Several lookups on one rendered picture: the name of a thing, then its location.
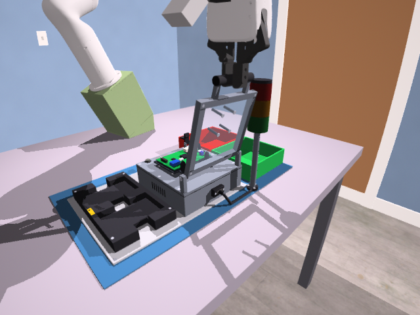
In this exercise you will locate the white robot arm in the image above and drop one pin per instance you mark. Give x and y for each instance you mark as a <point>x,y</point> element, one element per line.
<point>65,16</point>

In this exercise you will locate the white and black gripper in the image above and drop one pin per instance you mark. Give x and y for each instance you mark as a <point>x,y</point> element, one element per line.
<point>242,22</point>

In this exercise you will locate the green bin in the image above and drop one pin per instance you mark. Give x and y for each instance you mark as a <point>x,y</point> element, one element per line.
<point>270,156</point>

